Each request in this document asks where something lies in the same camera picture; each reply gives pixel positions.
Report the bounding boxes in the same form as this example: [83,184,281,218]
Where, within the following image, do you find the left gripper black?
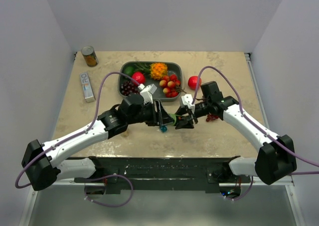
[128,99,174,127]

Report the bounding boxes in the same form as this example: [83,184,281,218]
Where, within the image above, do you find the green pill bottle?
[169,114,181,126]

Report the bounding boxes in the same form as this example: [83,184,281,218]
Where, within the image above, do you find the teal weekly pill organizer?
[159,126,167,133]

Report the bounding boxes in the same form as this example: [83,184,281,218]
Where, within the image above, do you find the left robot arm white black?
[21,94,176,191]

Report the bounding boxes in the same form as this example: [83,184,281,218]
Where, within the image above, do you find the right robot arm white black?
[174,81,297,185]

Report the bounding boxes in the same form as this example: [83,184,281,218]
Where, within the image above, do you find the cherry and strawberry bunch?
[159,74,182,98]

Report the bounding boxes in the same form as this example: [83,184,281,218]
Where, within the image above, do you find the red grapes on table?
[206,114,219,122]

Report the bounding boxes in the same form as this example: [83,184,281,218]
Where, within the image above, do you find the grey fruit tray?
[117,61,185,103]

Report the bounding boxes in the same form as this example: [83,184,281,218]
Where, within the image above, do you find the red apple on table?
[187,75,202,91]

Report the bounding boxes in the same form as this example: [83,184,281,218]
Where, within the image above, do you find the dark grapes in tray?
[120,81,139,96]

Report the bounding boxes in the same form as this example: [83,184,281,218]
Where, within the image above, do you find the red apple in tray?
[132,72,146,84]

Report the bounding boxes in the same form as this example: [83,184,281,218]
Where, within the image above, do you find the orange spiky fruit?
[150,62,168,80]

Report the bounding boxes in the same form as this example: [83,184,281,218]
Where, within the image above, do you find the small amber glass jar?
[121,130,130,137]

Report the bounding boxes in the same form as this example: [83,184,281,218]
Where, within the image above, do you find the green leafy sprig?
[134,62,151,74]

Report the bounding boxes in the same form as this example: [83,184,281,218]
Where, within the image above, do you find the green lime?
[123,66,135,77]

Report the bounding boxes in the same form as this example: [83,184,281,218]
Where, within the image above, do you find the purple silver toothpaste box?
[80,72,96,103]

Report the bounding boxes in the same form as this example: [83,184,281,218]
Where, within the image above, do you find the tin can orange label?
[81,46,99,67]

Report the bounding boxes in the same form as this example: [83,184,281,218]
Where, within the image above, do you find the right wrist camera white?
[180,94,195,113]

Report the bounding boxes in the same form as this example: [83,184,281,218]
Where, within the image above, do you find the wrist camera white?
[180,94,195,113]
[140,84,157,104]

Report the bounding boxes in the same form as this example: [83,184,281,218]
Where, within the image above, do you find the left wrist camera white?
[140,84,157,104]

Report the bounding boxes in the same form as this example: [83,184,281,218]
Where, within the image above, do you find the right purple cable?
[193,66,319,174]

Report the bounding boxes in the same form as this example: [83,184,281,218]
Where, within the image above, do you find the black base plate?
[75,157,251,194]

